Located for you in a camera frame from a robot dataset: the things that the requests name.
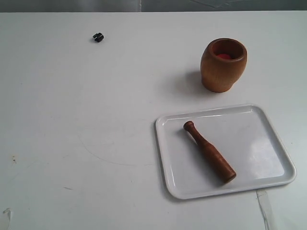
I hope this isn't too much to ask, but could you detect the brown wooden handle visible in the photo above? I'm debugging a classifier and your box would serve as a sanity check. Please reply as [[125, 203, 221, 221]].
[[183, 121, 237, 184]]

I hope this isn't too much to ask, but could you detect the brown wooden mortar cup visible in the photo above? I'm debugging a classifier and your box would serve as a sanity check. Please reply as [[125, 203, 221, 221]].
[[200, 38, 248, 93]]

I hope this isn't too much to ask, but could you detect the white plastic tray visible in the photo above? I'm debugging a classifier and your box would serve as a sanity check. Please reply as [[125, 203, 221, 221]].
[[155, 104, 296, 200]]

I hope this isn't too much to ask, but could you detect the small black plastic clip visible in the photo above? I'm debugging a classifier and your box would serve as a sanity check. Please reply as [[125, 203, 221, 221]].
[[93, 33, 104, 43]]

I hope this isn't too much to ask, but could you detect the clear tape strip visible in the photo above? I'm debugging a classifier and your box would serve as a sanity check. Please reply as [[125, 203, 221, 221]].
[[256, 189, 278, 230]]

